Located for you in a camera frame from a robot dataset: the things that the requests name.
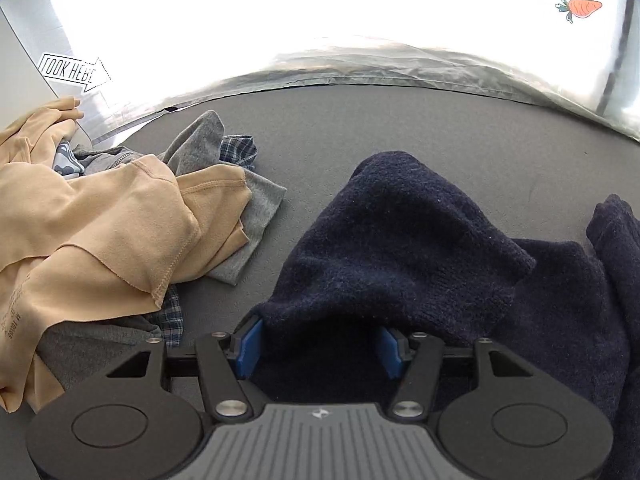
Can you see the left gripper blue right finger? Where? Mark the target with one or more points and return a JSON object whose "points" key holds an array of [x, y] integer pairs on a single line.
{"points": [[394, 352]]}

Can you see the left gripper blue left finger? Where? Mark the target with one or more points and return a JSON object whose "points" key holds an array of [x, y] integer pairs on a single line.
{"points": [[245, 347]]}

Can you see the dark navy knit sweater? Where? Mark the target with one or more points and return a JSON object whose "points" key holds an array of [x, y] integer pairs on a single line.
{"points": [[401, 246]]}

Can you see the grey t-shirt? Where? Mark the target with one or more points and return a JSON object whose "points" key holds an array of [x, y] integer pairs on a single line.
{"points": [[233, 205]]}

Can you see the beige t-shirt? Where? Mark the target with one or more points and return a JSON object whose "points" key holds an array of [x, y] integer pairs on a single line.
{"points": [[89, 249]]}

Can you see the blue plaid shirt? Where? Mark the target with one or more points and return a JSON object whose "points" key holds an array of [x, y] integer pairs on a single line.
{"points": [[236, 150]]}

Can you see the blue white patterned cloth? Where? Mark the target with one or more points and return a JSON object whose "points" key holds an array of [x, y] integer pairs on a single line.
{"points": [[65, 163]]}

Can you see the translucent printed window film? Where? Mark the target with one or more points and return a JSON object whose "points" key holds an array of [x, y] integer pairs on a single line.
{"points": [[129, 61]]}

